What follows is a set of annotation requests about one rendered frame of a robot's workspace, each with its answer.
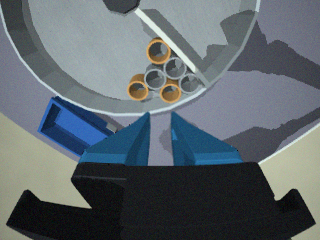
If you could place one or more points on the bronze bushing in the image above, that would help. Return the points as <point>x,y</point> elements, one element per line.
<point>133,92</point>
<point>170,97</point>
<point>155,59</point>

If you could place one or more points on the blue open crate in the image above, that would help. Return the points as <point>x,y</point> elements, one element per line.
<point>70,132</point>

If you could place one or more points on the grey metal bushing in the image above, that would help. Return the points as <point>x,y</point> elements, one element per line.
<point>154,84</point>
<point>190,87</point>
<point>177,73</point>

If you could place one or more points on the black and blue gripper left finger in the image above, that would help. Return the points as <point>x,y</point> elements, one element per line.
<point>124,146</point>

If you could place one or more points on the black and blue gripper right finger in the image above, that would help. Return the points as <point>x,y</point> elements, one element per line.
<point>199,147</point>

